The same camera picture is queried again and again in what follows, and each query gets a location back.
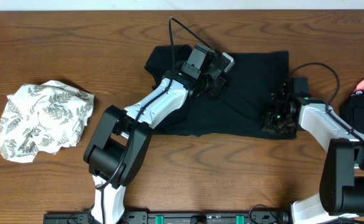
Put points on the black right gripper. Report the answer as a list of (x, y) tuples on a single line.
[(267, 127)]

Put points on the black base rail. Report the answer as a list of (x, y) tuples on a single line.
[(258, 216)]

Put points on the white fern print cloth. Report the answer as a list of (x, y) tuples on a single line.
[(43, 118)]

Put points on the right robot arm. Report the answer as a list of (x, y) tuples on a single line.
[(340, 198)]

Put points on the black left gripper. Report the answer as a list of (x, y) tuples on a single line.
[(218, 86)]

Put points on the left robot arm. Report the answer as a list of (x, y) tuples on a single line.
[(119, 144)]

